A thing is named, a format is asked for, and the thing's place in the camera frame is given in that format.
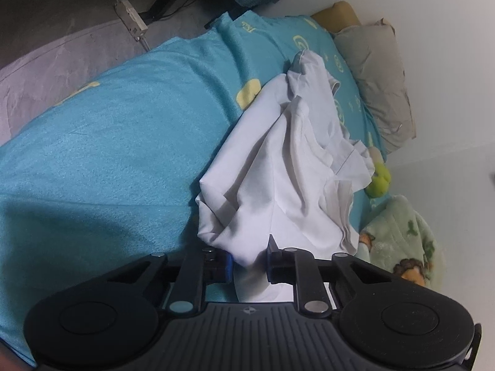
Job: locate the turquoise bed sheet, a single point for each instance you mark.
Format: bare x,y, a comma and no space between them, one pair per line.
116,143

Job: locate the white power strip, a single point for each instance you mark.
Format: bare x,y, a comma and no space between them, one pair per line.
130,18

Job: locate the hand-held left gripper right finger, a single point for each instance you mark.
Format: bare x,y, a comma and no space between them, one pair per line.
270,267

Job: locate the yellow cushion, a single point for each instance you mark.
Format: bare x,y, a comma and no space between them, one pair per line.
336,17

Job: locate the green plush toy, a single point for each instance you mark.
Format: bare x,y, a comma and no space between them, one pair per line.
379,179

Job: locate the grey pillow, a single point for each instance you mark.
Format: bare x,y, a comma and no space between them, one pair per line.
381,81

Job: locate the white t-shirt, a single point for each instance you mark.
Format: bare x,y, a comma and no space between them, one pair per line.
294,170

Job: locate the lion printed fleece blanket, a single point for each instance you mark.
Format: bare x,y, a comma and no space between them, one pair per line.
402,239

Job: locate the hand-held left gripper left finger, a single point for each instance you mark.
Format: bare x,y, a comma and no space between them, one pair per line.
229,269

